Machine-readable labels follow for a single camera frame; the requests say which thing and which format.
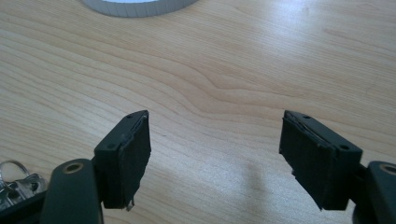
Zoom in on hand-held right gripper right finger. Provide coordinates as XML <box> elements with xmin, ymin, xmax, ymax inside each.
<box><xmin>278</xmin><ymin>109</ymin><xmax>364</xmax><ymax>212</ymax></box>

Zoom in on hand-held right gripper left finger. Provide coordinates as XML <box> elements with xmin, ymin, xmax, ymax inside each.
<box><xmin>92</xmin><ymin>109</ymin><xmax>152</xmax><ymax>212</ymax></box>

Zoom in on white ribbed round container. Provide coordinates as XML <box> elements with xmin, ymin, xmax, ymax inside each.
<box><xmin>81</xmin><ymin>0</ymin><xmax>200</xmax><ymax>19</ymax></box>

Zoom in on silver keys on ring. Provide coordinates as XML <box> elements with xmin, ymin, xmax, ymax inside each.
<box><xmin>0</xmin><ymin>160</ymin><xmax>49</xmax><ymax>212</ymax></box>

